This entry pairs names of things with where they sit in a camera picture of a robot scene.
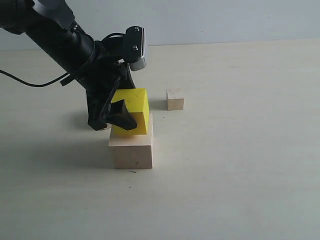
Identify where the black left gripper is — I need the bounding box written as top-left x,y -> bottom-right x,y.
76,41 -> 137,131

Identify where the yellow cube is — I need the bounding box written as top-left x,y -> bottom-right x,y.
111,88 -> 150,136

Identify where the large wooden cube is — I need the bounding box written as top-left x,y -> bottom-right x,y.
108,114 -> 154,169

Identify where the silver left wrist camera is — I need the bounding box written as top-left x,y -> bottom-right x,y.
122,25 -> 147,72

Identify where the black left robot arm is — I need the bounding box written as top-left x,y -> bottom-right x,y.
0,0 -> 146,131

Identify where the small wooden cube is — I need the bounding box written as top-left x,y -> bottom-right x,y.
166,88 -> 185,111

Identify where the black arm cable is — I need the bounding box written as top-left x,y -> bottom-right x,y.
0,69 -> 73,88

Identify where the medium wooden cube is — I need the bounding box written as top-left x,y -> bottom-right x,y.
101,124 -> 112,131

